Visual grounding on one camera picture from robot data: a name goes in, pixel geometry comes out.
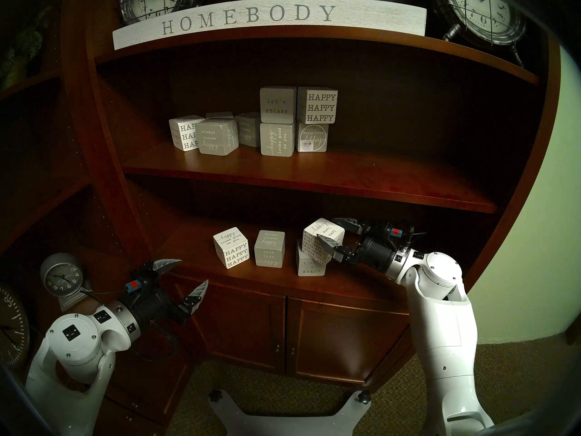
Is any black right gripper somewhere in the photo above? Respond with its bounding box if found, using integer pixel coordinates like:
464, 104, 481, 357
315, 217, 400, 272

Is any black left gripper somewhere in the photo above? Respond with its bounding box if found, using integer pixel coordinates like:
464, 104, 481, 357
129, 259, 209, 336

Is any white happy place print cube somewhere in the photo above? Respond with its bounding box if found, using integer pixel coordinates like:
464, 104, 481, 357
302, 218, 345, 265

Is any white HAPPY lettered cube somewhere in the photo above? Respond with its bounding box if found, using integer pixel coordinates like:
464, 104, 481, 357
169, 115, 206, 153
297, 87, 338, 124
213, 227, 250, 270

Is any grey life's a beach cube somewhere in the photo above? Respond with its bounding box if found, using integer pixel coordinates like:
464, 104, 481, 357
296, 240, 327, 277

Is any brown wooden bookshelf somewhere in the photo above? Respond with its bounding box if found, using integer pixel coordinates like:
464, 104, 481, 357
61, 0, 563, 395

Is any grey always choose happy cube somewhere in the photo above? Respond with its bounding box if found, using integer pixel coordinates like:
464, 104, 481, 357
254, 230, 286, 268
195, 119, 240, 156

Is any wooden cabinet door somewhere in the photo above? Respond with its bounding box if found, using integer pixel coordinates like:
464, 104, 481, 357
195, 281, 287, 374
286, 297, 411, 386

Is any white cube with barcode sticker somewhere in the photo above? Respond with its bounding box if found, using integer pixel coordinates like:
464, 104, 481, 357
297, 120, 330, 153

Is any brown wooden side shelf unit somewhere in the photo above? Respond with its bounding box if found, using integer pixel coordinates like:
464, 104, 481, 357
0, 0, 205, 436

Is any grey happy looks good cube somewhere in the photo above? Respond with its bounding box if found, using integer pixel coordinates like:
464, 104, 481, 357
260, 122, 298, 157

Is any small grey alarm clock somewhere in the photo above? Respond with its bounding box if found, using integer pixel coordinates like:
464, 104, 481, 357
39, 253, 91, 311

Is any grey small lettered cube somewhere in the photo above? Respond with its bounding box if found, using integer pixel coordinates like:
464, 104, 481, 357
234, 112, 261, 148

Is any grey let's escape cube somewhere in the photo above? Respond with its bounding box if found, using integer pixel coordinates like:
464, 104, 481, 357
260, 86, 297, 124

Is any large dark round clock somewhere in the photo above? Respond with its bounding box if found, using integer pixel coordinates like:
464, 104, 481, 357
0, 283, 30, 367

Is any white HOMEBODY wooden sign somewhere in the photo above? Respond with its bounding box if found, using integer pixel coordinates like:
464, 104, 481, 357
112, 0, 428, 51

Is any ship wheel metal clock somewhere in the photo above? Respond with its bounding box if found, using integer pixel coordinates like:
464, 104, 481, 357
429, 0, 529, 68

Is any green artificial plant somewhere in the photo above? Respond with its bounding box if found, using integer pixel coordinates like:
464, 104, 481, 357
0, 8, 50, 90

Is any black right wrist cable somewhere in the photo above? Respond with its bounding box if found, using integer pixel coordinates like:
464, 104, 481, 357
390, 225, 427, 258

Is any wire caged round clock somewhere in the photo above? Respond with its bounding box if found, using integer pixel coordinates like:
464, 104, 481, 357
119, 0, 205, 27

